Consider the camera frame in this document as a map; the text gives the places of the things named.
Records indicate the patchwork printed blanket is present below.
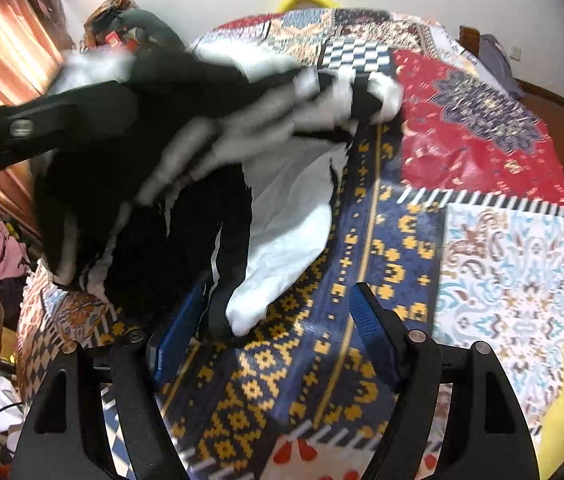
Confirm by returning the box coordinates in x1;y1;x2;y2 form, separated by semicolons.
14;5;564;480

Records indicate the pink orange curtain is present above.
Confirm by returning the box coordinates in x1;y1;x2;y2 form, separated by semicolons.
0;0;82;213

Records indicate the pile of clutter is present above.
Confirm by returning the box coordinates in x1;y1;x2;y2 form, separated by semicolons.
83;0;138;53

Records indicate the pink cloth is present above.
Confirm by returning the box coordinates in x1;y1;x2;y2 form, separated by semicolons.
0;219;32;281

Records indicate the black and white patterned garment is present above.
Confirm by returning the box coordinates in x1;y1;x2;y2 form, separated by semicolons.
34;42;405;343

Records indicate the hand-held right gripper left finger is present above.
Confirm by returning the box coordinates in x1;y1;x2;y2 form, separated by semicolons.
9;284;207;480

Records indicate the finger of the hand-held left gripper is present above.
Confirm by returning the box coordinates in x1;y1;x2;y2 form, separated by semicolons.
0;80;139;183

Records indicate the wooden bed post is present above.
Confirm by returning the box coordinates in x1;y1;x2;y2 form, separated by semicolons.
458;25;482;59

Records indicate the grey stuffed cushion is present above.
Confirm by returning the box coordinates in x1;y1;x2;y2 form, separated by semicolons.
121;7;185;53

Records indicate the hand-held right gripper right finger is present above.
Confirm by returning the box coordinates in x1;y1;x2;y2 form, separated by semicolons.
353;281;541;480

